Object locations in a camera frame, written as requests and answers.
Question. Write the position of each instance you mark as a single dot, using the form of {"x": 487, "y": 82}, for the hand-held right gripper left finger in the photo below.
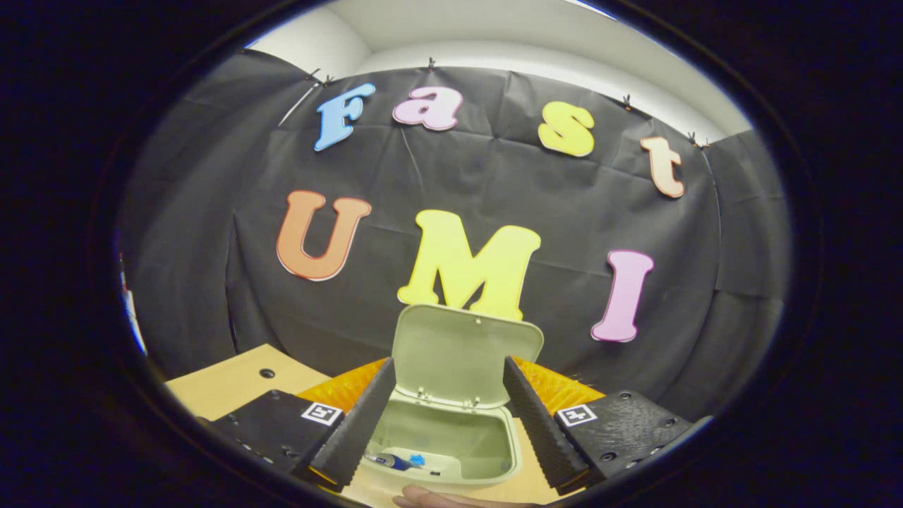
{"x": 360, "y": 430}

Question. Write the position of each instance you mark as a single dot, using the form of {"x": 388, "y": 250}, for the green desktop garbage bin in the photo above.
{"x": 458, "y": 353}

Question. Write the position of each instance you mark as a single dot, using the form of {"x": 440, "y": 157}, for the wooden desktop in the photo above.
{"x": 233, "y": 384}

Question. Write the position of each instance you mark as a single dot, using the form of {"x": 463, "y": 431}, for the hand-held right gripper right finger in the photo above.
{"x": 540, "y": 430}

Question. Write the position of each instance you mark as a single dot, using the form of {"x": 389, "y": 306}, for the blue silver pop can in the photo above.
{"x": 388, "y": 461}

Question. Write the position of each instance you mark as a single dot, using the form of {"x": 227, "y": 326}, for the black backdrop cloth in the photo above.
{"x": 564, "y": 212}

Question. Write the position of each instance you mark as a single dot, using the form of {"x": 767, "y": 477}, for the blue paper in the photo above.
{"x": 417, "y": 460}

